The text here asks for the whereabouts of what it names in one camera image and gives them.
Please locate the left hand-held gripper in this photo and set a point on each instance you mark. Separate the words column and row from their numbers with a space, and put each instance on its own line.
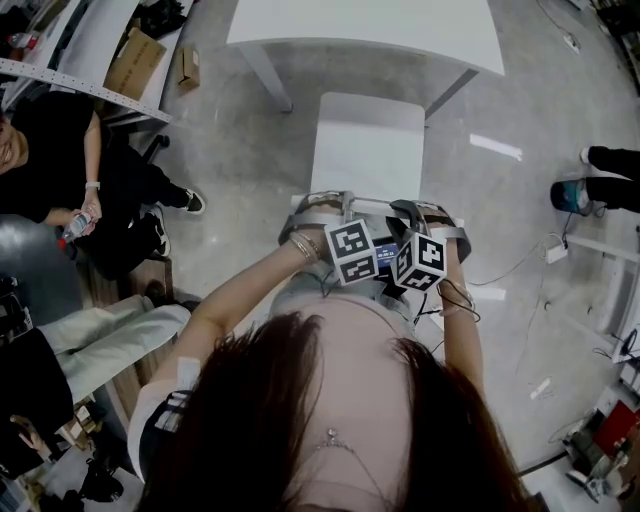
column 352, row 250

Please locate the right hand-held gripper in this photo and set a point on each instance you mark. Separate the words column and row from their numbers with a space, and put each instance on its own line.
column 430, row 255

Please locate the white wooden chair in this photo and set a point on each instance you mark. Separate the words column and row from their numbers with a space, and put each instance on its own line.
column 367, row 150

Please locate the person's right forearm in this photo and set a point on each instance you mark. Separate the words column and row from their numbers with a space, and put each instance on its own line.
column 460, row 340

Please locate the person's left forearm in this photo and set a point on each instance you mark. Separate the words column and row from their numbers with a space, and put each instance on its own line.
column 250, row 285

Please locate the person's right hand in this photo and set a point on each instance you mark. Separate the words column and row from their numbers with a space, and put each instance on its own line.
column 440, row 219

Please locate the person's left hand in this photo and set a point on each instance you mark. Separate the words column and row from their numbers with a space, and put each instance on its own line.
column 320, row 215

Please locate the small black monitor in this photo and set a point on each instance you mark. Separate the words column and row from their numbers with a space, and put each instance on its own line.
column 385, row 255

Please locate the person's light jeans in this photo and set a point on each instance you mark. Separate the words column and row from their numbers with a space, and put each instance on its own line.
column 300, row 290

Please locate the person's pink top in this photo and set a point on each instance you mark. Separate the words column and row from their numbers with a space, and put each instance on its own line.
column 360, row 380

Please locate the white power adapter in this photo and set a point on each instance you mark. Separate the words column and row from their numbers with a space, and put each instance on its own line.
column 556, row 254

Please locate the dark mesh waste basket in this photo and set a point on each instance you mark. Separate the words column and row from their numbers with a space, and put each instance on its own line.
column 567, row 195

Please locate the brown wooden platform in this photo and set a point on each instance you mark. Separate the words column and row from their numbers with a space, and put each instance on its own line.
column 155, row 275

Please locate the white power strip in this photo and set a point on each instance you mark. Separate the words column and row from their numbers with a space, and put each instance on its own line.
column 571, row 43
column 540, row 389

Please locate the small cardboard box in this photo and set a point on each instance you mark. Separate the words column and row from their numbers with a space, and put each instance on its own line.
column 189, row 65

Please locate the person's white printed sleeve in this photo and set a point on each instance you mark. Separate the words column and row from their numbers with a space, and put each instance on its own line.
column 150, row 415

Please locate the clear water bottle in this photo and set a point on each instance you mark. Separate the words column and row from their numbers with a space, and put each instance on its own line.
column 75, row 227
column 24, row 40

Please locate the large cardboard box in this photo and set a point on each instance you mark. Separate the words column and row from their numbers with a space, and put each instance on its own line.
column 135, row 62

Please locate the red box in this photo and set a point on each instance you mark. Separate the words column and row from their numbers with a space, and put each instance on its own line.
column 620, row 425

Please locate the black bag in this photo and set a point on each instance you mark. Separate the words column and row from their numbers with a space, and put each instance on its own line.
column 160, row 17

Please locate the white shelf rack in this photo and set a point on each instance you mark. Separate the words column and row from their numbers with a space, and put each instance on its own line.
column 75, row 30

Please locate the white metal frame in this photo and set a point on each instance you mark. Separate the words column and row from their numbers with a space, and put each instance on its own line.
column 600, row 245

